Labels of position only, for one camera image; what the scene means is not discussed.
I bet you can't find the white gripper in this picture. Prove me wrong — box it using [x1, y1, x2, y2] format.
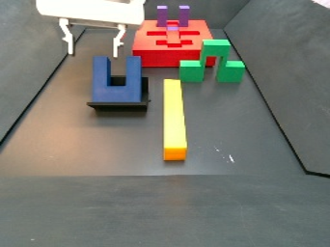
[36, 0, 144, 58]

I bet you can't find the blue U-shaped block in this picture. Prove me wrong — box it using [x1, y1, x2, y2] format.
[92, 56, 141, 102]

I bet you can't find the red fixture base block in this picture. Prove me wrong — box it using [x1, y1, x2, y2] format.
[132, 20, 212, 68]

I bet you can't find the purple U-shaped block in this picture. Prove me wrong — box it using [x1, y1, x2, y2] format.
[156, 5, 189, 31]

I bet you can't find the green arch-shaped block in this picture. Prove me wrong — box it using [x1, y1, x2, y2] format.
[179, 40, 244, 83]

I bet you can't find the yellow long bar block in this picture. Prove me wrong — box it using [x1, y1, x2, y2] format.
[164, 79, 187, 161]

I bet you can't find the black L-shaped fixture bracket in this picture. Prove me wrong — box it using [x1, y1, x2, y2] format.
[86, 77, 149, 112]

